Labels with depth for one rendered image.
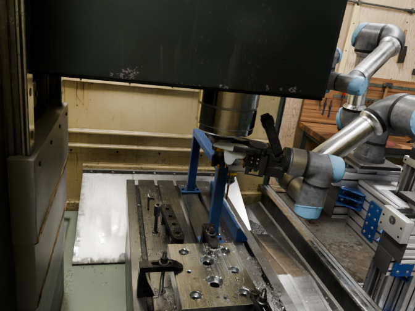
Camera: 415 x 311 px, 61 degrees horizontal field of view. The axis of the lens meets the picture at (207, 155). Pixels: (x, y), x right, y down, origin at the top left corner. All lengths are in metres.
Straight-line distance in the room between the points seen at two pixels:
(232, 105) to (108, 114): 1.17
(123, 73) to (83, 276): 1.10
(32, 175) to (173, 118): 1.34
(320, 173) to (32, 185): 0.70
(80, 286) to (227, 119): 1.03
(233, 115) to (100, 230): 1.13
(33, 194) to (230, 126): 0.46
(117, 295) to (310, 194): 0.92
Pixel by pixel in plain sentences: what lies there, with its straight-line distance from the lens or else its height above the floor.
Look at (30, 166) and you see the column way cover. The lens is 0.71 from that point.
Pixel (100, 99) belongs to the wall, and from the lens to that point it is 1.93.
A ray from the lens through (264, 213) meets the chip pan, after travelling 2.20.
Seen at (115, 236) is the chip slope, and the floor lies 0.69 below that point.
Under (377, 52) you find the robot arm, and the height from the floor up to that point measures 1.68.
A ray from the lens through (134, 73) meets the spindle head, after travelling 0.76.
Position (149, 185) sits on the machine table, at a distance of 1.82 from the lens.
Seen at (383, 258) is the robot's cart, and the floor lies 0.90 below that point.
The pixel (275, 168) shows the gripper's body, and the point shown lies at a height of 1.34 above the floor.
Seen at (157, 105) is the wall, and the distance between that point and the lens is 1.95.
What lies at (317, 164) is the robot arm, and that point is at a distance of 0.99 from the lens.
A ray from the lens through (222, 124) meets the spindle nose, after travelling 0.87.
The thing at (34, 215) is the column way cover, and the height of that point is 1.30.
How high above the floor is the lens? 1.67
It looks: 19 degrees down
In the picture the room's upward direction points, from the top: 8 degrees clockwise
